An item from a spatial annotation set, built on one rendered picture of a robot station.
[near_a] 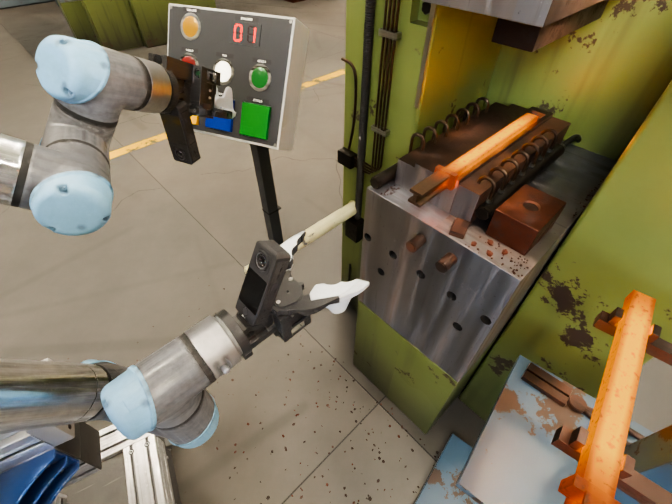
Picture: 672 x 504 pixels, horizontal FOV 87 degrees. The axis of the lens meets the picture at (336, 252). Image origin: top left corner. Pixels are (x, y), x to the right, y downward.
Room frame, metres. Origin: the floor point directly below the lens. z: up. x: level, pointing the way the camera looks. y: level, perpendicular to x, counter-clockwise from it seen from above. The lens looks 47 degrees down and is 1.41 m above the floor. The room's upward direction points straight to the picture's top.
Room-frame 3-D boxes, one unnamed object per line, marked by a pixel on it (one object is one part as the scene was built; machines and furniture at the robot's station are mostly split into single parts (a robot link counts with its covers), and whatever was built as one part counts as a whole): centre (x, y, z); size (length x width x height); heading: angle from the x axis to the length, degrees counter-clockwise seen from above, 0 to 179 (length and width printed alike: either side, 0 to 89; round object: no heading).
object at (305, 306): (0.29, 0.04, 1.00); 0.09 x 0.05 x 0.02; 97
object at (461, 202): (0.75, -0.36, 0.96); 0.42 x 0.20 x 0.09; 133
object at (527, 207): (0.52, -0.37, 0.95); 0.12 x 0.09 x 0.07; 133
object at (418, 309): (0.72, -0.40, 0.69); 0.56 x 0.38 x 0.45; 133
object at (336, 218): (0.80, 0.10, 0.62); 0.44 x 0.05 x 0.05; 133
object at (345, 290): (0.31, -0.01, 0.98); 0.09 x 0.03 x 0.06; 97
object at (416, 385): (0.72, -0.40, 0.23); 0.56 x 0.38 x 0.47; 133
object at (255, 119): (0.81, 0.19, 1.01); 0.07 x 0.05 x 0.07; 68
